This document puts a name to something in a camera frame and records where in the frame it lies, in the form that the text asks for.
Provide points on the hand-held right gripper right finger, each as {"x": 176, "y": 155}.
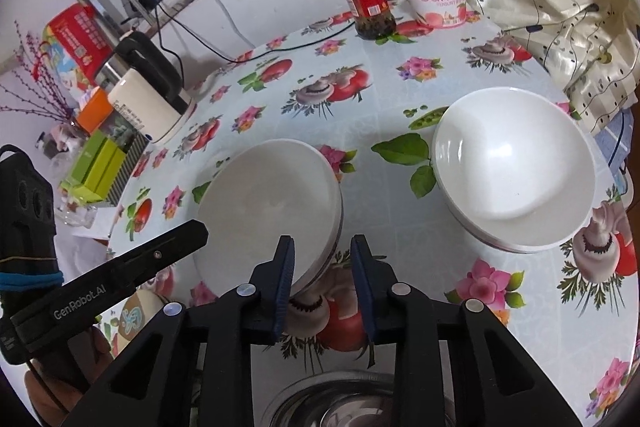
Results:
{"x": 365, "y": 287}

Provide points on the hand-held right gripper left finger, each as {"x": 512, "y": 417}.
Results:
{"x": 284, "y": 287}

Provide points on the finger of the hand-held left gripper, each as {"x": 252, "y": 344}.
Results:
{"x": 165, "y": 247}

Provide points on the brown plate with blue emblem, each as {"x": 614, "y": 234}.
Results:
{"x": 131, "y": 314}

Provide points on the large white blue-striped bowl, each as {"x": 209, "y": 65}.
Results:
{"x": 265, "y": 202}

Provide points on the stainless steel bowl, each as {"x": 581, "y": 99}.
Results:
{"x": 325, "y": 399}

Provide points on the small white blue-striped bowl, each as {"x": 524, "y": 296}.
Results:
{"x": 510, "y": 167}

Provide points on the person's left hand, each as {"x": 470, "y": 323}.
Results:
{"x": 100, "y": 344}

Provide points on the clear glass cups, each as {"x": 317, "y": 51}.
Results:
{"x": 75, "y": 212}

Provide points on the white board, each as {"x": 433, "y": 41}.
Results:
{"x": 100, "y": 227}

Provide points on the lime green box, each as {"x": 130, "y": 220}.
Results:
{"x": 107, "y": 172}

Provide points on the orange box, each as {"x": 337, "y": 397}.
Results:
{"x": 95, "y": 112}

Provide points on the cream electric kettle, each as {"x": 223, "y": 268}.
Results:
{"x": 145, "y": 107}

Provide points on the purple flower branches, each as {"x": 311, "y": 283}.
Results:
{"x": 37, "y": 67}

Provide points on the red carton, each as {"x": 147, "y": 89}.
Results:
{"x": 80, "y": 37}

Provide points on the blue checked cloth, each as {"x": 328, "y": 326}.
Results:
{"x": 617, "y": 142}

